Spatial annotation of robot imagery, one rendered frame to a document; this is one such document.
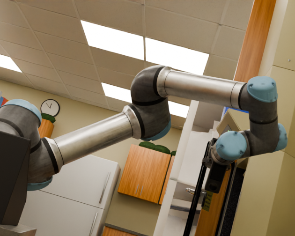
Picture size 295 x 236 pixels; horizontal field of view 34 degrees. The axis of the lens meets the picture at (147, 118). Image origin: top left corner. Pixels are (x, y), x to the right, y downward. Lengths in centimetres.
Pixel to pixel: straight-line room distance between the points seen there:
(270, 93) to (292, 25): 66
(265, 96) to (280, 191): 55
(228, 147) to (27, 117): 55
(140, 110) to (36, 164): 36
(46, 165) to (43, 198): 530
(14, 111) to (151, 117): 42
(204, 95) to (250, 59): 88
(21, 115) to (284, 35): 101
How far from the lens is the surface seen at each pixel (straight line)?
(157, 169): 692
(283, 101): 177
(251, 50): 221
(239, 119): 171
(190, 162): 310
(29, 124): 134
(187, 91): 137
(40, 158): 140
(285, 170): 174
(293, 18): 189
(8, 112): 133
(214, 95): 132
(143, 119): 148
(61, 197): 665
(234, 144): 128
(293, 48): 184
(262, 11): 230
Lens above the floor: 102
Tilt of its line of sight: 13 degrees up
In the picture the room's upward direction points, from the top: 17 degrees clockwise
